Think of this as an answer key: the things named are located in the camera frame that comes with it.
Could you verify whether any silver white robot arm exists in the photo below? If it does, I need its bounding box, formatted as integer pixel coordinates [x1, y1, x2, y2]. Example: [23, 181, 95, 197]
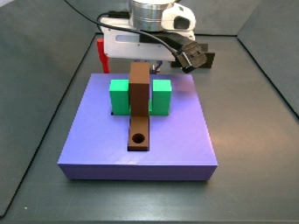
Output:
[99, 0, 197, 61]

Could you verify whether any black angled fixture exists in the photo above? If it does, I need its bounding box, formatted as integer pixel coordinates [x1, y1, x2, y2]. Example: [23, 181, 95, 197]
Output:
[172, 44, 216, 68]

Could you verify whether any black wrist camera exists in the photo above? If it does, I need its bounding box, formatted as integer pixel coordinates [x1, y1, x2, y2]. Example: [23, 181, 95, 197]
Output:
[176, 38, 209, 74]

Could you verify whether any purple base block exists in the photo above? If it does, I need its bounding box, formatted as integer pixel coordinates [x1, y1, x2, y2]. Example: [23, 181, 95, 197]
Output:
[59, 73, 218, 180]

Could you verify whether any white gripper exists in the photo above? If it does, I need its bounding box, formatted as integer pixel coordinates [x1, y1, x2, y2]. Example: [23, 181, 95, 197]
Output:
[101, 27, 176, 61]

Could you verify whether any green U-shaped block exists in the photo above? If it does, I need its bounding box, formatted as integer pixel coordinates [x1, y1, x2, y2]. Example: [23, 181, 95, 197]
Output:
[109, 80, 173, 116]

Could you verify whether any red peg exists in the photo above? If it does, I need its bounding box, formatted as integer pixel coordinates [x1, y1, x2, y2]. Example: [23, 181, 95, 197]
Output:
[98, 38, 110, 74]

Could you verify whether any brown L-shaped bracket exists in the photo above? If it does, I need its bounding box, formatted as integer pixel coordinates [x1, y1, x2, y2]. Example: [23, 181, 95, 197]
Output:
[127, 62, 150, 151]

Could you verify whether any black cable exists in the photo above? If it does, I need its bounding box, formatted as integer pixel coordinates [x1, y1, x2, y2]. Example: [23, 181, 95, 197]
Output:
[63, 0, 188, 60]

